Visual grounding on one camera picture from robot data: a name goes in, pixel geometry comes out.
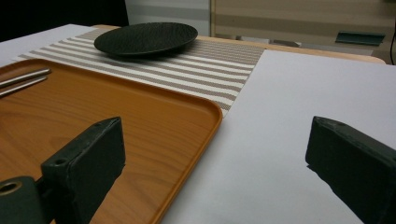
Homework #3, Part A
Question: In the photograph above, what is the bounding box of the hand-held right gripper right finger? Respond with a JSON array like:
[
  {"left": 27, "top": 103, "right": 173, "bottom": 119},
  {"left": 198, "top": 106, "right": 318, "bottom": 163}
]
[{"left": 304, "top": 116, "right": 396, "bottom": 224}]

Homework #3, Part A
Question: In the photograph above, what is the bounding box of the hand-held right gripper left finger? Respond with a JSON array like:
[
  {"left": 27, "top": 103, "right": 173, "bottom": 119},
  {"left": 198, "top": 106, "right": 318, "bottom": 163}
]
[{"left": 40, "top": 116, "right": 126, "bottom": 224}]

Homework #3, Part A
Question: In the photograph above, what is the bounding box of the orange wooden tray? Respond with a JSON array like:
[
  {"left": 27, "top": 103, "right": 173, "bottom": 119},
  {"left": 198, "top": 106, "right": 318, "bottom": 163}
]
[{"left": 0, "top": 58, "right": 223, "bottom": 224}]

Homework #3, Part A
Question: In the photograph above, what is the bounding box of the silver table knife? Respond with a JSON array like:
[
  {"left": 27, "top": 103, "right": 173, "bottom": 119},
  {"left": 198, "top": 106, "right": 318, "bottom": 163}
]
[{"left": 0, "top": 68, "right": 52, "bottom": 90}]

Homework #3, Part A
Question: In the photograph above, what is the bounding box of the black textured plate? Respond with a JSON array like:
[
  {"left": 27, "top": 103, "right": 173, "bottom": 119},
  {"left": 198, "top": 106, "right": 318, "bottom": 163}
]
[{"left": 93, "top": 21, "right": 199, "bottom": 58}]

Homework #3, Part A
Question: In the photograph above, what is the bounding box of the striped placemat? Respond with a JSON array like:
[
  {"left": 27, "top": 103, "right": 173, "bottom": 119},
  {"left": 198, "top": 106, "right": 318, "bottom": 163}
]
[{"left": 12, "top": 27, "right": 266, "bottom": 119}]

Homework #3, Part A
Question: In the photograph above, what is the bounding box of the white cabinet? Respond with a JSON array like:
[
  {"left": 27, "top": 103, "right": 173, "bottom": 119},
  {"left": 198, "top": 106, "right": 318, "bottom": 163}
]
[{"left": 124, "top": 0, "right": 212, "bottom": 36}]

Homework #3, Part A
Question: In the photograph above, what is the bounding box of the light wooden desk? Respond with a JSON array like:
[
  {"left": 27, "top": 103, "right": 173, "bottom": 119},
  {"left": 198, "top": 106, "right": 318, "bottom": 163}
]
[{"left": 209, "top": 0, "right": 396, "bottom": 64}]

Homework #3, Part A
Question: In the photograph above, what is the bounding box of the dark desk handle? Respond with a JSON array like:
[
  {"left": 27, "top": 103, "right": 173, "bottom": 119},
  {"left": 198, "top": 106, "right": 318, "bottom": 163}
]
[{"left": 335, "top": 31, "right": 387, "bottom": 47}]

